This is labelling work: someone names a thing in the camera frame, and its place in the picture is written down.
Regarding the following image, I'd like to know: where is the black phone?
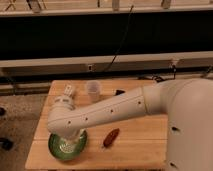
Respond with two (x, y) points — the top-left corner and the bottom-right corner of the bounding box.
(115, 89), (125, 96)

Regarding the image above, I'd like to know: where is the translucent plastic cup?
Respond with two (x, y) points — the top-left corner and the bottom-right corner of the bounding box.
(85, 80), (101, 102)

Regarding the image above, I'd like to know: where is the white plastic bottle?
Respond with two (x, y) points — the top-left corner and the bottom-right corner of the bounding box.
(61, 85), (75, 99)

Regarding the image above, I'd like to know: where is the brown pine cone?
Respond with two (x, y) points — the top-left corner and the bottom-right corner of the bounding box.
(103, 128), (120, 148)

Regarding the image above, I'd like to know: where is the black caster wheel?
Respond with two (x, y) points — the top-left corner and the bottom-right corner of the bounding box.
(0, 137), (13, 151)

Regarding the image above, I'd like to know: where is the green ceramic bowl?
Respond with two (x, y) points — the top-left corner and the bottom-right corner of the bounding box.
(48, 130), (87, 161)

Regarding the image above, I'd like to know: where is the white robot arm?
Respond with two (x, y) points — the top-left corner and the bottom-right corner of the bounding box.
(47, 79), (213, 171)

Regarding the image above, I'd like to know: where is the black hanging cable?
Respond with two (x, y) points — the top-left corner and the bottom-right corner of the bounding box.
(101, 3), (135, 73)

